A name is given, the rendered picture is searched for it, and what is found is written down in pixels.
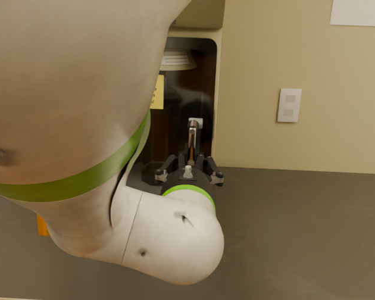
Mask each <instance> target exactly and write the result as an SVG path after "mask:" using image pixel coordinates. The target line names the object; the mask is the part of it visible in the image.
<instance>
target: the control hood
mask: <svg viewBox="0 0 375 300"><path fill-rule="evenodd" d="M225 2H226V0H192V1H191V2H190V3H189V4H188V5H187V7H186V8H185V9H184V10H183V11H182V12H181V13H180V14H179V15H178V17H177V18H176V23H175V24H170V27H188V28H206V29H220V28H222V27H223V19H224V8H225Z"/></svg>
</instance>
